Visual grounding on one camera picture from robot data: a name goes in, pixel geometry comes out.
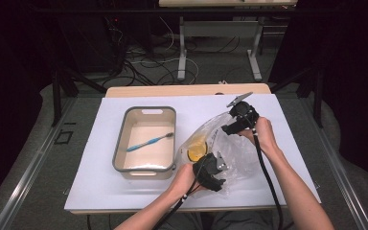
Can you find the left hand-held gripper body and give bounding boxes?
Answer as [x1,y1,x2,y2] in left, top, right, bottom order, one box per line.
[192,152,230,190]

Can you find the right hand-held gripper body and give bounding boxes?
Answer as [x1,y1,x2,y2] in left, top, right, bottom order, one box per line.
[226,91,261,129]

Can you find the clear plastic bag yellow smiley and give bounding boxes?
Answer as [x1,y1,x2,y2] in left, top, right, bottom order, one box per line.
[173,111,264,199]

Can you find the beige tray with grey rim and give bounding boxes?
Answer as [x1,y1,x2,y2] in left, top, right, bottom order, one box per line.
[112,105,177,180]

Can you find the blue toothbrush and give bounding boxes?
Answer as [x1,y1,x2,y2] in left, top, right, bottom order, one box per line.
[126,131,175,153]

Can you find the person's left hand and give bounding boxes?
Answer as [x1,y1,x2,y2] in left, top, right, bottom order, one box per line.
[169,163,206,199]

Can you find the person's right hand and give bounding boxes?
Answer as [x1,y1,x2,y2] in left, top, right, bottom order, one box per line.
[239,116,281,156]

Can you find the person's grey trousers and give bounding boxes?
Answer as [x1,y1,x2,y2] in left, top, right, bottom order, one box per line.
[169,210,284,230]

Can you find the black metal stand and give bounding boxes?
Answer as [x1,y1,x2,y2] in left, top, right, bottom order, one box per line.
[268,61,326,129]
[51,63,108,127]

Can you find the white-framed desk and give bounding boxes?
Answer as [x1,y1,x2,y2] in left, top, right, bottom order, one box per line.
[158,0,299,82]

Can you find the white table mat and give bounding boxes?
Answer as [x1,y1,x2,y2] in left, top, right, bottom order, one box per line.
[63,93,322,213]

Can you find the black curtain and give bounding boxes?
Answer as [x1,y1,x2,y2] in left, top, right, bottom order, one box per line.
[267,0,368,185]
[0,0,54,205]

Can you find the dark computer tower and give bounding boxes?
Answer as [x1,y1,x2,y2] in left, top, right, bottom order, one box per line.
[57,12,127,75]

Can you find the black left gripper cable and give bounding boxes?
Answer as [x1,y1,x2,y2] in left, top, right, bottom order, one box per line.
[152,176,206,230]

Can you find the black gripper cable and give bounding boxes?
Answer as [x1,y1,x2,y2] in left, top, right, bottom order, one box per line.
[152,176,206,230]
[249,126,285,230]

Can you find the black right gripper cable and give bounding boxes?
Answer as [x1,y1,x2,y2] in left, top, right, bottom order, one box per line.
[249,126,285,230]

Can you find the white floor cable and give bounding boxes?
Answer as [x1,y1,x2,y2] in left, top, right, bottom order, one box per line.
[129,15,200,85]

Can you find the bundle of black floor cables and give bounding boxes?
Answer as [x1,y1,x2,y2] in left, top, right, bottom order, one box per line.
[102,15,180,88]

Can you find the grey floor rail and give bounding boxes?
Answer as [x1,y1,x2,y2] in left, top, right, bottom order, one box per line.
[0,97,78,230]
[299,98,368,230]

